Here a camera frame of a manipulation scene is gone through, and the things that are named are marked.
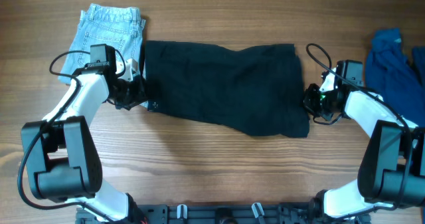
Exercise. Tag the black shorts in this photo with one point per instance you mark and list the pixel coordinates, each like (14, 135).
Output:
(257, 91)

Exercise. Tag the folded light blue jeans shorts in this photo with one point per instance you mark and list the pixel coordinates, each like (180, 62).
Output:
(121, 28)

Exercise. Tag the blue garment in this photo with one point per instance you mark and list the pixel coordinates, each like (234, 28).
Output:
(397, 79)

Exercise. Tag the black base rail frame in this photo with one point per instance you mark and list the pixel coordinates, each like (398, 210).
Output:
(284, 213)

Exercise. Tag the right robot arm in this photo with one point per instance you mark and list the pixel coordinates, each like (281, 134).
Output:
(391, 174)

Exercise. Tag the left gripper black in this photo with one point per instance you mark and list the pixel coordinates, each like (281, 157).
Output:
(141, 94)

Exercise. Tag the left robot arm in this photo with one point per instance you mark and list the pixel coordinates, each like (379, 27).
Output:
(61, 166)

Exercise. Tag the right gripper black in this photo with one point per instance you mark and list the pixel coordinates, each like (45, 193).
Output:
(307, 101)

